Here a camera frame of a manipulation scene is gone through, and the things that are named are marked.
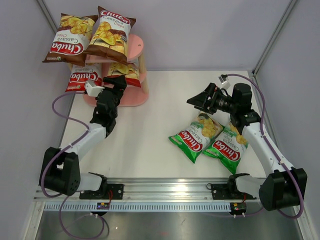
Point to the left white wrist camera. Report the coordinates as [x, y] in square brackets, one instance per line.
[92, 89]

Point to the green chuba chips bag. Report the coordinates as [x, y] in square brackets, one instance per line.
[194, 139]
[229, 147]

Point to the left aluminium frame post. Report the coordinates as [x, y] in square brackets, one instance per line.
[48, 26]

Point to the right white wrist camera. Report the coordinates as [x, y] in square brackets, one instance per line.
[224, 81]

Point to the red Chuba chips bag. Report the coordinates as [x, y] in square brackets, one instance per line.
[130, 72]
[80, 75]

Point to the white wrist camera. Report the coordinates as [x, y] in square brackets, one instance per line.
[224, 81]
[92, 89]

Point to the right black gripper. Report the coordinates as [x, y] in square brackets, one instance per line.
[200, 100]

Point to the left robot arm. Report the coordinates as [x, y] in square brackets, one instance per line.
[60, 171]

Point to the right aluminium frame post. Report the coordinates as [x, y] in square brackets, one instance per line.
[275, 35]

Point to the aluminium frame post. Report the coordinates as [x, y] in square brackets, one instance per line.
[48, 26]
[275, 35]

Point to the brown Chuba chips bag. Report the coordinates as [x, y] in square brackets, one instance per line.
[71, 39]
[110, 39]

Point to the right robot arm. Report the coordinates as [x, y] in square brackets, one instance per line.
[284, 185]

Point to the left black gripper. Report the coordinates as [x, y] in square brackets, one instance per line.
[119, 86]

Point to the pink three-tier wooden shelf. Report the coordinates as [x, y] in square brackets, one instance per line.
[133, 96]

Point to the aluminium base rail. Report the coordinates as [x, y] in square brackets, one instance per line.
[149, 195]

